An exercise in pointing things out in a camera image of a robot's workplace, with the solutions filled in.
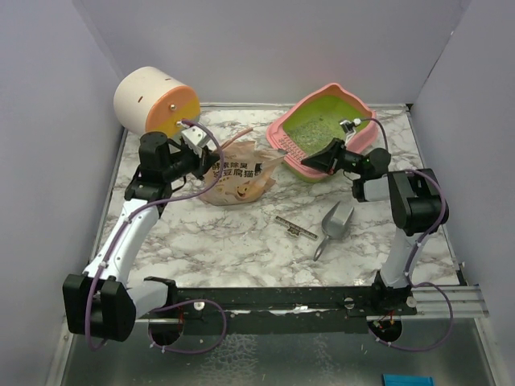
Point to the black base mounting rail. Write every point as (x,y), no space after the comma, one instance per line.
(269,310)

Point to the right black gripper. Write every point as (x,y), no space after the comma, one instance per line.
(330,158)

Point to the green cat litter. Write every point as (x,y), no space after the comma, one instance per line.
(312,133)

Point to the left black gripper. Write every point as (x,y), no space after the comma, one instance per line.
(208,158)

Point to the cream orange cylinder container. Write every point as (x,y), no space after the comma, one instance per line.
(149,100)

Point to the pink green litter box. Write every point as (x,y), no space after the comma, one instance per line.
(332,99)

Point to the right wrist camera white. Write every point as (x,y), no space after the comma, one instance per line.
(350,128)

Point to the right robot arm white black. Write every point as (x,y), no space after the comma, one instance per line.
(416,202)

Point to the grey metal scoop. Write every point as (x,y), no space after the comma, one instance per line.
(334,225)

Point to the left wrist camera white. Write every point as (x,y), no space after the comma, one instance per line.
(195,138)

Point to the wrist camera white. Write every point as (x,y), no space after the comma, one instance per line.
(350,128)
(195,138)

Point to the beige cat litter bag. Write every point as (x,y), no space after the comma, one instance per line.
(247,173)

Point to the blue object at bottom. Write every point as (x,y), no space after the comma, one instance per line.
(401,380)

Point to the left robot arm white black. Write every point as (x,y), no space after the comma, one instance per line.
(98,302)

